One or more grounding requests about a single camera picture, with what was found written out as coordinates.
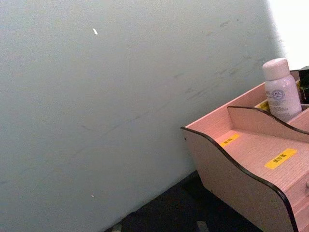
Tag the yellow label sticker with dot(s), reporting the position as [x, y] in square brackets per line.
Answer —
[280, 158]
[229, 140]
[263, 105]

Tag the pale wall panel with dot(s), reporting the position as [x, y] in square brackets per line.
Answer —
[96, 96]

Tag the black table cloth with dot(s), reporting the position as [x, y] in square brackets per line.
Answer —
[173, 212]

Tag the white plastic bottle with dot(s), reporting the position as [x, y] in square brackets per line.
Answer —
[281, 91]

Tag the pink wooden desk organizer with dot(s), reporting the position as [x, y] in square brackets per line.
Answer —
[243, 154]

